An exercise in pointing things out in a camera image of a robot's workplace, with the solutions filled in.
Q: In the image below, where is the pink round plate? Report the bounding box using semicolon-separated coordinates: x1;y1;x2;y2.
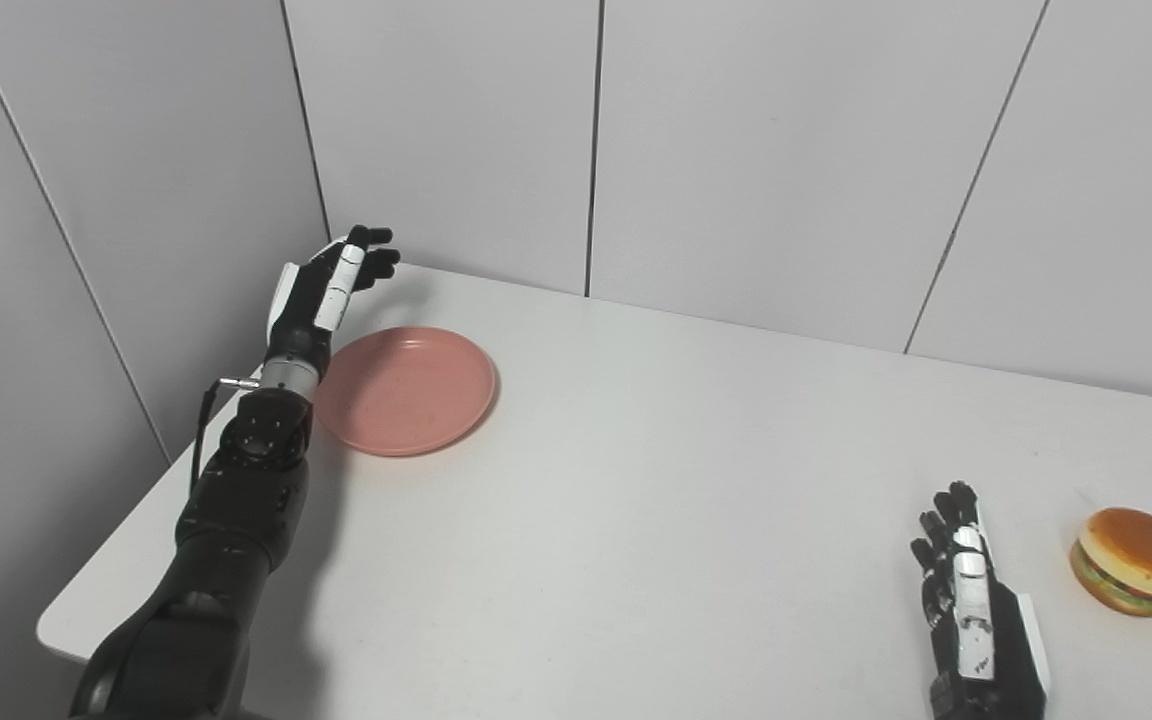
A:
312;326;498;458

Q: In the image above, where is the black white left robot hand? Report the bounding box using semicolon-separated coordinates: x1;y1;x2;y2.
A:
264;225;402;373

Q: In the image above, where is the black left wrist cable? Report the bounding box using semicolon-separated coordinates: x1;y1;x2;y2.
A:
188;376;262;496

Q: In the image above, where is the toy hamburger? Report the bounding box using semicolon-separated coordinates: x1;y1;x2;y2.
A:
1069;507;1152;618

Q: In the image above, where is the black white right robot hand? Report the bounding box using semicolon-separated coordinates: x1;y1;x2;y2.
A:
910;481;1052;720

